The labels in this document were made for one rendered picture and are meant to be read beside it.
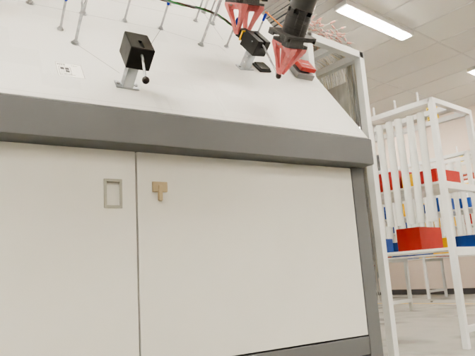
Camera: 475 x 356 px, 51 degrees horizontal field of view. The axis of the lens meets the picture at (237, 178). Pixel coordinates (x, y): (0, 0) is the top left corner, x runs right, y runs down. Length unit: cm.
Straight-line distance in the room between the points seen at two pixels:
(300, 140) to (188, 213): 31
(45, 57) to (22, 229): 34
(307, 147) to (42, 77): 56
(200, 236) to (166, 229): 7
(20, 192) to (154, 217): 24
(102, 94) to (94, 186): 17
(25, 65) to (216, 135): 37
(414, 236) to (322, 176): 288
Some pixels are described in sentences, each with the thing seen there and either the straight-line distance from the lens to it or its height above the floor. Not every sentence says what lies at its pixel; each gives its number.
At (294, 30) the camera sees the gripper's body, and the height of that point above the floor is 108.
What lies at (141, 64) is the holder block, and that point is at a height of 95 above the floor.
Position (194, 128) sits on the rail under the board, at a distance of 97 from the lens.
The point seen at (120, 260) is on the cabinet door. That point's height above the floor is 59.
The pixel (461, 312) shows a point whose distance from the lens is 365.
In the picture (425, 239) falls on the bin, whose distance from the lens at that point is 407.
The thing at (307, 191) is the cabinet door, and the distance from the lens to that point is 115.
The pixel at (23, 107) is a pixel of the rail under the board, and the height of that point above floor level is 85.
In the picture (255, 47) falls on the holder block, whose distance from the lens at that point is 124.
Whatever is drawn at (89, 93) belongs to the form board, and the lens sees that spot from 95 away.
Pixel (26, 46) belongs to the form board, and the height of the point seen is 101.
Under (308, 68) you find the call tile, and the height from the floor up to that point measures 109.
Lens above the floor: 55
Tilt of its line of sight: 11 degrees up
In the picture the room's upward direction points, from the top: 4 degrees counter-clockwise
